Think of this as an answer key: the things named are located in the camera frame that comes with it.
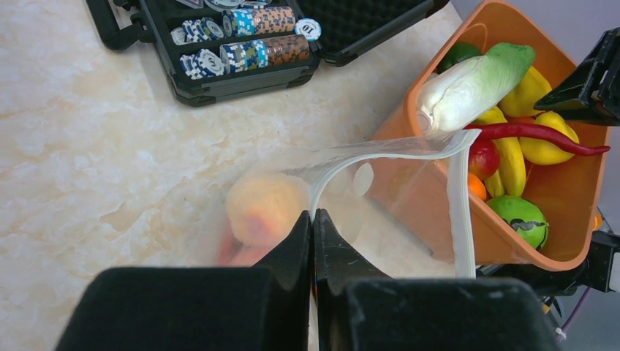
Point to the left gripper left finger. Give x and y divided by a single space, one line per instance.
261 307

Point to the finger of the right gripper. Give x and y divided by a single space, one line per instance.
590 94

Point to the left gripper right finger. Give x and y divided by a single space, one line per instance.
361 308

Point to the toy yellow bell pepper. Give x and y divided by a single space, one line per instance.
521 100

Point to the toy peach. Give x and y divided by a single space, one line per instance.
262 208

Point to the clear zip top bag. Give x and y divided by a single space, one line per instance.
339 180

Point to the toy red apple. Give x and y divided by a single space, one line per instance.
484 159

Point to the toy watermelon slice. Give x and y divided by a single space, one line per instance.
233 253

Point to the toy long red chili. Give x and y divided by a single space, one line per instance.
538 132

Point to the toy yellow banana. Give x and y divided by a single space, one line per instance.
510 178

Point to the toy green white cabbage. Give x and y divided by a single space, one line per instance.
457 96

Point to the toy green lime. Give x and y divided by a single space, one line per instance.
459 52

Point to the toy orange fruit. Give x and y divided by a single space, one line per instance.
476 186

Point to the black poker chip case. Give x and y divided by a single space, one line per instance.
213 51

